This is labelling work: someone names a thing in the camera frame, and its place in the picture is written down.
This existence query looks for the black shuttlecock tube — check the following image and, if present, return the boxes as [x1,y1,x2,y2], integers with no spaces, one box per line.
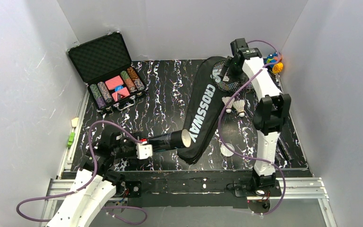
[147,129,192,152]

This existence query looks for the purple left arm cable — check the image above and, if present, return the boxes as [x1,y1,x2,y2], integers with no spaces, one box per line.
[15,120,148,226]

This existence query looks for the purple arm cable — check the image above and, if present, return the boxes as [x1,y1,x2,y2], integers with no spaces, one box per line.
[15,120,148,226]
[216,39,287,216]

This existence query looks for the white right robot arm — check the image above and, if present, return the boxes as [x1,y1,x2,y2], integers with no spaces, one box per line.
[225,38,291,192]

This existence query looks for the white feather shuttlecock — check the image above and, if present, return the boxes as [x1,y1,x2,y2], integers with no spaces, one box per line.
[222,96,235,114]
[232,100,245,118]

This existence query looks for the beige block on rail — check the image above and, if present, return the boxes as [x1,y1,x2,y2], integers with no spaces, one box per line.
[71,117,79,128]

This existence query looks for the white tube lid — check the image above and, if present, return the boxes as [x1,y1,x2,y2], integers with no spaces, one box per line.
[220,143,234,157]

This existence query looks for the black mounting base plate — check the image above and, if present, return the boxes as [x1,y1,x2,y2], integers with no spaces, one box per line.
[124,170,267,208]

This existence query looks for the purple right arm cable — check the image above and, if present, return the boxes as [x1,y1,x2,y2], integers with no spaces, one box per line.
[216,39,287,216]

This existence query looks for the pink playing card deck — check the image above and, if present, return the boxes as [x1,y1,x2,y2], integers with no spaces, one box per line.
[105,75,124,90]

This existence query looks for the blue dealer chip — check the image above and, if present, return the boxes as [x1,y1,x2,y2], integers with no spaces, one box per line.
[115,86,124,92]

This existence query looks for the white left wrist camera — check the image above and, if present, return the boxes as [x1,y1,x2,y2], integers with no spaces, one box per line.
[136,141,153,160]

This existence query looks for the black poker chip case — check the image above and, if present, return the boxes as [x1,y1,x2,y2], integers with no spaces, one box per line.
[67,31,148,114]

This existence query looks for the black Crossway racket bag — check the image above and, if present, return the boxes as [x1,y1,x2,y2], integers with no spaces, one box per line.
[177,56,229,165]

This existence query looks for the green clip on rail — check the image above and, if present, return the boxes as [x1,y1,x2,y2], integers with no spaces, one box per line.
[67,132,75,148]

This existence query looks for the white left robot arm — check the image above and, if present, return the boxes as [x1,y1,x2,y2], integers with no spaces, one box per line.
[47,131,141,227]

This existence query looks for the colourful toy blocks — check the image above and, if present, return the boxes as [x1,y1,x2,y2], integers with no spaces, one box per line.
[264,52,284,74]

